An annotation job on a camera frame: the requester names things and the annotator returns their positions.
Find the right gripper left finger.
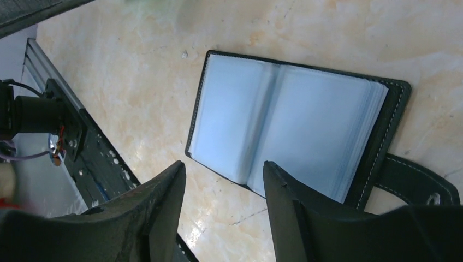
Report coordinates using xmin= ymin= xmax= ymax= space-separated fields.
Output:
xmin=81 ymin=160 xmax=187 ymax=262

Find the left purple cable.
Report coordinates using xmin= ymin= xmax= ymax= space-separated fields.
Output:
xmin=0 ymin=141 xmax=55 ymax=163

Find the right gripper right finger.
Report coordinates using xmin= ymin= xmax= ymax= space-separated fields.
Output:
xmin=263 ymin=160 xmax=366 ymax=262

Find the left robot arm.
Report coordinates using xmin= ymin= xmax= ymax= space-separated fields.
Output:
xmin=1 ymin=1 xmax=98 ymax=140

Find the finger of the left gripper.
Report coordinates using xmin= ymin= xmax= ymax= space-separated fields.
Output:
xmin=1 ymin=0 xmax=92 ymax=38

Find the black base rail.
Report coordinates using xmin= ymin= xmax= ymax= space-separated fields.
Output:
xmin=43 ymin=78 xmax=200 ymax=262

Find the black card holder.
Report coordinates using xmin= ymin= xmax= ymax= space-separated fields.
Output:
xmin=185 ymin=50 xmax=460 ymax=210

